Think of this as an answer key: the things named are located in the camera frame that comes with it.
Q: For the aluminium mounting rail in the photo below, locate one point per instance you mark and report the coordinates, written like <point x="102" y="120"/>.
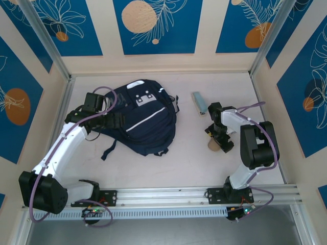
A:
<point x="158" y="194"/>

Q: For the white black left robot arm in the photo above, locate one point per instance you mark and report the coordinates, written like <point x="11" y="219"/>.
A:
<point x="64" y="148"/>

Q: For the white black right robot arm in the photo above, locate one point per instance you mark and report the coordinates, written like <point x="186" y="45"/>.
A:
<point x="258" y="143"/>

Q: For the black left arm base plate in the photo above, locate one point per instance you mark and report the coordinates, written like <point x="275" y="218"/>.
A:
<point x="112" y="197"/>

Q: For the tan wooden cylinder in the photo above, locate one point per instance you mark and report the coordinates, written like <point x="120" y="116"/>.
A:
<point x="212" y="146"/>

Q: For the navy blue backpack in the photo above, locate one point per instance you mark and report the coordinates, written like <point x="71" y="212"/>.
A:
<point x="148" y="127"/>

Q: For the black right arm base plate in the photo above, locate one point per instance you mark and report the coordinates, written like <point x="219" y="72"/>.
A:
<point x="214" y="195"/>

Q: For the grey metal sheet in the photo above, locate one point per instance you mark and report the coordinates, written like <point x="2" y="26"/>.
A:
<point x="163" y="232"/>

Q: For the light blue pencil case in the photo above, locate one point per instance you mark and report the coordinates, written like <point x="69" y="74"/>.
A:
<point x="199" y="103"/>

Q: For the aluminium side rail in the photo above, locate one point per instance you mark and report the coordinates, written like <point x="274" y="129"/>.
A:
<point x="64" y="107"/>

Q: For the aluminium frame post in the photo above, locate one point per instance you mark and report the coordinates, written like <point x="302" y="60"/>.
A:
<point x="268" y="38"/>
<point x="48" y="43"/>

